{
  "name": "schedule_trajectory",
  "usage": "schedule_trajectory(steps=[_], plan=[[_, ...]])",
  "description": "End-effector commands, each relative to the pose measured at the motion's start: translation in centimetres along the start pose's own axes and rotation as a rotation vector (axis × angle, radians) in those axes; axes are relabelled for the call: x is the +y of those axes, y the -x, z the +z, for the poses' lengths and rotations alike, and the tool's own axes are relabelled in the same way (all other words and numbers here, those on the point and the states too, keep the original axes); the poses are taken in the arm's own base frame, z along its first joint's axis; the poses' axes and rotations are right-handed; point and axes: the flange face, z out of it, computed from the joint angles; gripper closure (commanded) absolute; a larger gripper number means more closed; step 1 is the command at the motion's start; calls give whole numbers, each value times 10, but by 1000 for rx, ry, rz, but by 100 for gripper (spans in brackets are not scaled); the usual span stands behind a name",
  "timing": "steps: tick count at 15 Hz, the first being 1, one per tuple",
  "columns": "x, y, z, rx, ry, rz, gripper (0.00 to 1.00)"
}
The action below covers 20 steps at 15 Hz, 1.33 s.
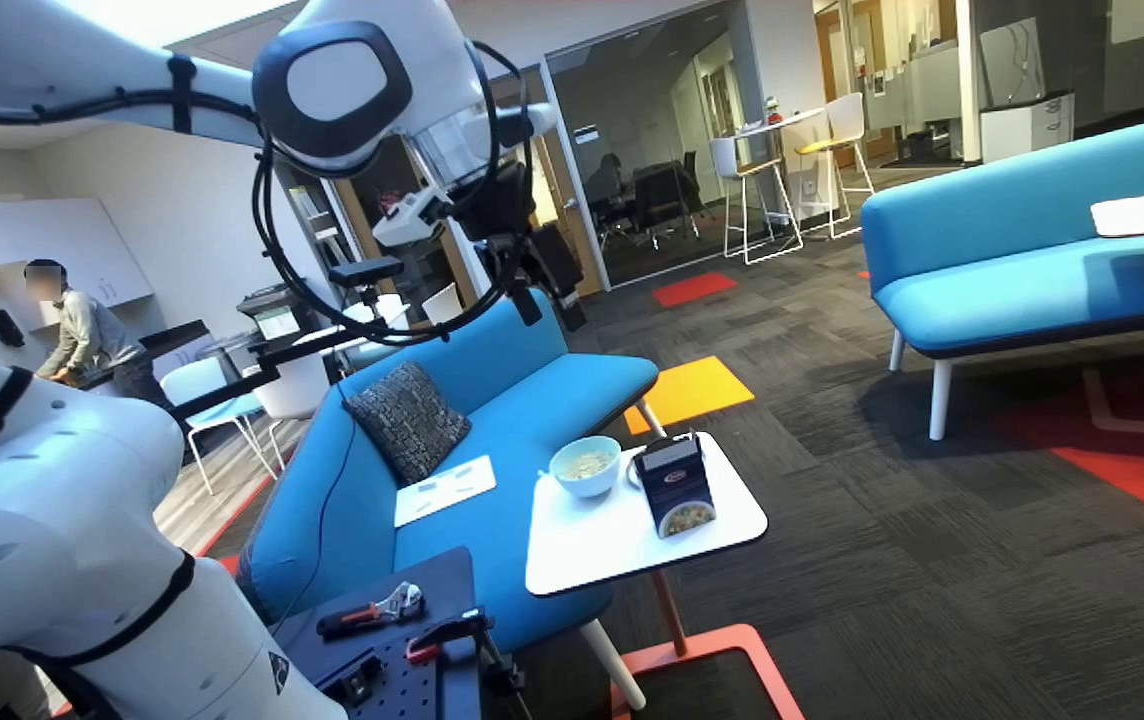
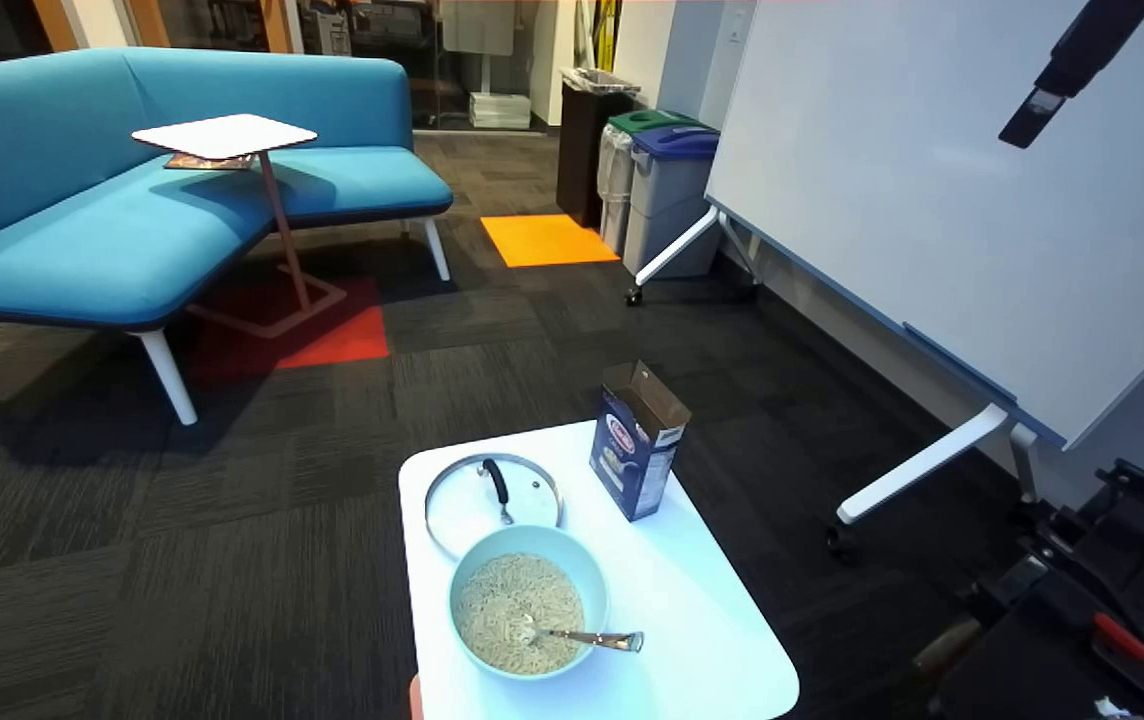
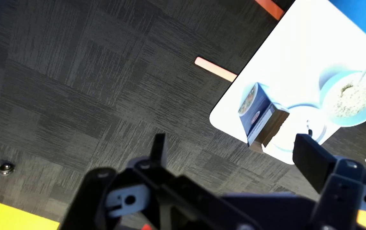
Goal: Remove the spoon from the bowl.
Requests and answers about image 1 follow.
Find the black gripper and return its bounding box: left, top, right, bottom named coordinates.
left=447, top=154, right=594, bottom=331

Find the light blue bowl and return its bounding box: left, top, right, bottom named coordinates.
left=543, top=432, right=627, bottom=504

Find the grey patterned pillow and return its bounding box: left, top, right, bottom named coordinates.
left=339, top=361, right=471, bottom=488

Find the white bar stool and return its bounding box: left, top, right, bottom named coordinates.
left=710, top=133, right=809, bottom=269

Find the dark blue food box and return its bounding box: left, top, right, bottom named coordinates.
left=627, top=432, right=722, bottom=540

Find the white paper sheet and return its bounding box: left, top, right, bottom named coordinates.
left=392, top=452, right=501, bottom=532

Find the white side table orange base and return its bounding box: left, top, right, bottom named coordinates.
left=519, top=428, right=809, bottom=720

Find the tall white bar table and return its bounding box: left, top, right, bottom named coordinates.
left=730, top=102, right=856, bottom=262

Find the black office printer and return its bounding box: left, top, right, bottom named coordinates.
left=234, top=280, right=338, bottom=353

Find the yellow seat bar stool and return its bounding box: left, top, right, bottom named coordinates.
left=796, top=90, right=880, bottom=242

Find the blue sofa with pillow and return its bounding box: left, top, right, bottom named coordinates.
left=239, top=292, right=665, bottom=656

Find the white chair light blue seat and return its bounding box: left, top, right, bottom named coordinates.
left=157, top=347, right=285, bottom=498

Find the red black clamp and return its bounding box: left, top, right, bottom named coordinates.
left=403, top=609, right=489, bottom=667

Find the blue perforated board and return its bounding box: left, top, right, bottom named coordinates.
left=269, top=545, right=484, bottom=720

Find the long blue sofa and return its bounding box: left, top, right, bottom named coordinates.
left=856, top=106, right=1144, bottom=447

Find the person in grey shirt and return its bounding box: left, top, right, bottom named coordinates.
left=21, top=256, right=164, bottom=403

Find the white low cabinet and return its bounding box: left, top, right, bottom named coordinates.
left=980, top=90, right=1080, bottom=168

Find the glass door wooden frame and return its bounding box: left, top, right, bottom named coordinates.
left=515, top=54, right=607, bottom=302

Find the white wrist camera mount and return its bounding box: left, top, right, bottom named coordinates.
left=369, top=183, right=459, bottom=256

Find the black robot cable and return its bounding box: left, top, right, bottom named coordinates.
left=247, top=34, right=536, bottom=347

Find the red handled clamp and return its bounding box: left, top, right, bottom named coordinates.
left=313, top=579, right=428, bottom=645

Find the white wall cabinet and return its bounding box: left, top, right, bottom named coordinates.
left=0, top=196, right=157, bottom=322

